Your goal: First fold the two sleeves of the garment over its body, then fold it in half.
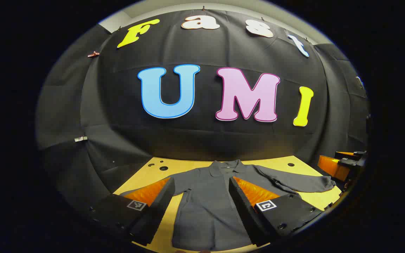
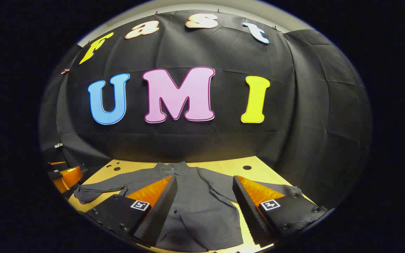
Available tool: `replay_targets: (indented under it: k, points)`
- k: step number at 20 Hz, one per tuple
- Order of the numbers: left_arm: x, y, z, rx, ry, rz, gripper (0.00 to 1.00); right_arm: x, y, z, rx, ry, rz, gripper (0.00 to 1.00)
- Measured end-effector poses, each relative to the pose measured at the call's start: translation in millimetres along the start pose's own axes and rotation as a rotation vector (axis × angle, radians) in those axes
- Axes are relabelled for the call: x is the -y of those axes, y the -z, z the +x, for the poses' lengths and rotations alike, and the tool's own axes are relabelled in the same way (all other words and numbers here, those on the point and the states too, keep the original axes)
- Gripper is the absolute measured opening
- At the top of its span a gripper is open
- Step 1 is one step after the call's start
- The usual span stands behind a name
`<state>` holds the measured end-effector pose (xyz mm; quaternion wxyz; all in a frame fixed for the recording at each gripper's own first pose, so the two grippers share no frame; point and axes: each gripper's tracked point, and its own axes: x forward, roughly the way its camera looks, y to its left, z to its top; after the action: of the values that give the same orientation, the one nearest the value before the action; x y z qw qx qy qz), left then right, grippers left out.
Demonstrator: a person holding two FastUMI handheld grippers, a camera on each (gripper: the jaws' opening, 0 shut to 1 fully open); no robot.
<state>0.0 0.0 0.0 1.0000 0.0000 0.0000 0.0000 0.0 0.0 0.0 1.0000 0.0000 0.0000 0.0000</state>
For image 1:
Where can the red cloth clip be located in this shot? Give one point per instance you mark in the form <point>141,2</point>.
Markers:
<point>93,54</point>

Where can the grey long-sleeved shirt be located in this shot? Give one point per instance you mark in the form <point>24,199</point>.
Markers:
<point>206,196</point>

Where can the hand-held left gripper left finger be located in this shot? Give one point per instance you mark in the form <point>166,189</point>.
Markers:
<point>156,214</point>

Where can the white cloth clip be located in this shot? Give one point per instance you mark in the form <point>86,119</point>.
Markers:
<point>81,138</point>

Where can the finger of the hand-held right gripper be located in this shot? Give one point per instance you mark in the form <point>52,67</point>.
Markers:
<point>359,155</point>
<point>332,167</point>

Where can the black backdrop cloth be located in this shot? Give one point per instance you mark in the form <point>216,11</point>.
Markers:
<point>202,137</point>

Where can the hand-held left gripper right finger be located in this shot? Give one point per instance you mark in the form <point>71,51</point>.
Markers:
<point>246,214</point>

